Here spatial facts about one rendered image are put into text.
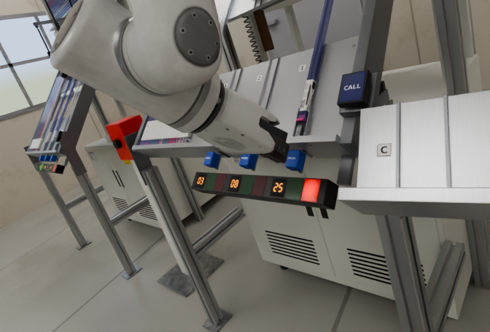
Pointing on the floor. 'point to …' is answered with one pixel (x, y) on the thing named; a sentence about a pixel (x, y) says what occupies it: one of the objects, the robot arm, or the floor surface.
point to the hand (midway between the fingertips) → (275, 149)
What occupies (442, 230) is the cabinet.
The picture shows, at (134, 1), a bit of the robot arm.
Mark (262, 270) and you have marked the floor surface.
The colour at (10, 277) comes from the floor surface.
